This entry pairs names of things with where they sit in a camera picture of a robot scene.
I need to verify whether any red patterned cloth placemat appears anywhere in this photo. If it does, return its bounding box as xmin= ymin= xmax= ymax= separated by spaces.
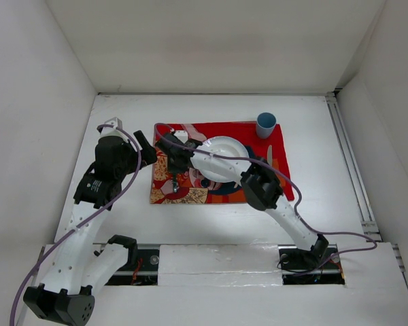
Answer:
xmin=150 ymin=122 xmax=290 ymax=204

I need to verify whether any silver fork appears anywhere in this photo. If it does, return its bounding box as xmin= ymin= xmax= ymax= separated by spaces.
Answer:
xmin=172 ymin=173 xmax=179 ymax=193

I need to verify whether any white blue-rimmed plate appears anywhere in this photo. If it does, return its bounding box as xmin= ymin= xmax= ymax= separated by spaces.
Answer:
xmin=196 ymin=136 xmax=251 ymax=183

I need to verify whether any silver table knife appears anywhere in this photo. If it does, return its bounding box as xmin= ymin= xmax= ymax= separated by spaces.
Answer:
xmin=267 ymin=145 xmax=273 ymax=166

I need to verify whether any blue cup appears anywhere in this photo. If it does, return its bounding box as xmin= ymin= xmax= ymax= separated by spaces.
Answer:
xmin=256 ymin=112 xmax=277 ymax=139

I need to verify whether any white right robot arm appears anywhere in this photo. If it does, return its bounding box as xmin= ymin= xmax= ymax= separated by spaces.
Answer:
xmin=156 ymin=132 xmax=328 ymax=268

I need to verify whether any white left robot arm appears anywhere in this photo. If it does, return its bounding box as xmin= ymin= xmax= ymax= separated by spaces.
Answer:
xmin=23 ymin=124 xmax=157 ymax=325

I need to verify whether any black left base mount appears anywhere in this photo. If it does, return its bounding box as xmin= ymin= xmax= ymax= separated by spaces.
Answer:
xmin=93 ymin=235 xmax=160 ymax=286

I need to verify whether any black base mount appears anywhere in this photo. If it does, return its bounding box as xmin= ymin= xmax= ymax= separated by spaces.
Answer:
xmin=93 ymin=235 xmax=160 ymax=286
xmin=277 ymin=245 xmax=345 ymax=285

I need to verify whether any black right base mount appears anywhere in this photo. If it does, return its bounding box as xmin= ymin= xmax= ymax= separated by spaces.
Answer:
xmin=277 ymin=245 xmax=345 ymax=285

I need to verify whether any aluminium rail on right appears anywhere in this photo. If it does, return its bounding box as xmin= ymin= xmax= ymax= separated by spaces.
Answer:
xmin=325 ymin=92 xmax=383 ymax=242

